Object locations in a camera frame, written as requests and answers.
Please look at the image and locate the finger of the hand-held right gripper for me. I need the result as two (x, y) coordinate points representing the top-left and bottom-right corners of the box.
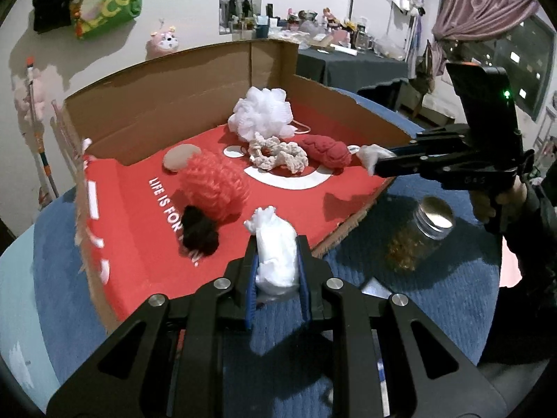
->
(375, 154), (442, 178)
(394, 137), (436, 157)

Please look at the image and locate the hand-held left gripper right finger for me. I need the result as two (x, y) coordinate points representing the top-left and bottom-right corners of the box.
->
(296, 234), (510, 418)

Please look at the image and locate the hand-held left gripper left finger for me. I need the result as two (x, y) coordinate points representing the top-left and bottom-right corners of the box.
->
(46, 235), (262, 418)

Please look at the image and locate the small white cloth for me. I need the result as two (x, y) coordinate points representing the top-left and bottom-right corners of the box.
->
(358, 144), (397, 176)

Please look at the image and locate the white plastic bag piece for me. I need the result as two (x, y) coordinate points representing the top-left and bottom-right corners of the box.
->
(244, 206), (301, 294)

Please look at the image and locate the black knitted ball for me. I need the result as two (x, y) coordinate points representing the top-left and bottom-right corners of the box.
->
(180, 204), (220, 257)

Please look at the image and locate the dark red knitted item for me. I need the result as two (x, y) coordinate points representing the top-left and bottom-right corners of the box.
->
(302, 135), (360, 170)

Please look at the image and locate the red knitted ball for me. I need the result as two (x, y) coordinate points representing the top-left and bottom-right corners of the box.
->
(179, 149), (251, 223)

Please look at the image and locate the beige knitted scrunchie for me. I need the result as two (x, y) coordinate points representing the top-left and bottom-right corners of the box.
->
(276, 141), (309, 175)
(248, 133), (283, 170)

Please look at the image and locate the white mesh bath pouf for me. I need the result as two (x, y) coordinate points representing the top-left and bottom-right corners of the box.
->
(227, 87), (312, 142)

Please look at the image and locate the cardboard box with red inside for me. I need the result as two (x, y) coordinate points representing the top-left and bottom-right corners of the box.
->
(51, 38), (425, 334)

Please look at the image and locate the person's right forearm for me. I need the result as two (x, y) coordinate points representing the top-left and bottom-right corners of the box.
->
(479, 183), (557, 366)

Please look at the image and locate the person's right hand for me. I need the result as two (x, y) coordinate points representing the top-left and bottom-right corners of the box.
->
(469, 176), (529, 227)

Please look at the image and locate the glass jar with metal lid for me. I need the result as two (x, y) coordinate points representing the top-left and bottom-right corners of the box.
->
(387, 196), (455, 273)

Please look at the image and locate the window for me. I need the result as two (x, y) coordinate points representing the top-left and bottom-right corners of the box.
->
(492, 13), (557, 123)

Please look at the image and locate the table with dark cloth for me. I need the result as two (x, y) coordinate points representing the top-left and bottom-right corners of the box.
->
(297, 47), (410, 96)

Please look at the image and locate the pink curtain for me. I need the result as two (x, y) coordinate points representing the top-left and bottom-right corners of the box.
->
(432, 0), (540, 44)

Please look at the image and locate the cluttered dark table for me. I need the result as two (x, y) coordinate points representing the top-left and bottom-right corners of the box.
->
(226, 2), (405, 59)

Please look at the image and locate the light blue sheet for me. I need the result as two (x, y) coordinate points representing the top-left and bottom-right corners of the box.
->
(0, 226), (59, 405)

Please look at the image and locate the round pink plush toy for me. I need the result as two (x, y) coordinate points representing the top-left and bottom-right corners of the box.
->
(146, 26), (180, 58)

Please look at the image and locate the pole with orange tip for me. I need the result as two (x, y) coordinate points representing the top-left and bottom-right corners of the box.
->
(25, 56), (59, 201)

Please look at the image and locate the pale pink plush toy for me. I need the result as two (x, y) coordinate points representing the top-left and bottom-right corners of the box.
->
(13, 70), (48, 118)

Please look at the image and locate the green printed bag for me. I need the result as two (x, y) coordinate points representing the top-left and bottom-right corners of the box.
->
(72, 0), (143, 40)

